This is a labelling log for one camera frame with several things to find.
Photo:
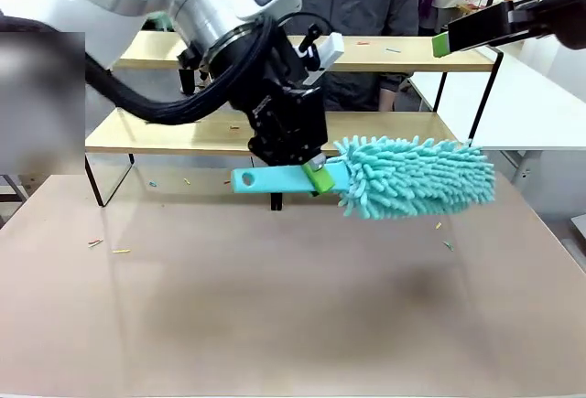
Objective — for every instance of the white side table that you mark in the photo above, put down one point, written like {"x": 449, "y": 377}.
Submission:
{"x": 526, "y": 105}

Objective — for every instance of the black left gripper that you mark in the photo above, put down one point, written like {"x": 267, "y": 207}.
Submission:
{"x": 293, "y": 119}

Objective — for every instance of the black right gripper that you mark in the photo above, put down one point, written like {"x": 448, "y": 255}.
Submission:
{"x": 567, "y": 9}

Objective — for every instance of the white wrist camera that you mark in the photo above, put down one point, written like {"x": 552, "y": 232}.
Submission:
{"x": 332, "y": 50}

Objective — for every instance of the teal microfibre duster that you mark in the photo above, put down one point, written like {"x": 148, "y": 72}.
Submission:
{"x": 412, "y": 178}

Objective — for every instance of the wooden shelf with black frame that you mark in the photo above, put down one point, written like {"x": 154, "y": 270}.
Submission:
{"x": 366, "y": 130}

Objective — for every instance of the red and green paper scrap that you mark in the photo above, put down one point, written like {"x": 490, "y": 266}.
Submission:
{"x": 94, "y": 242}

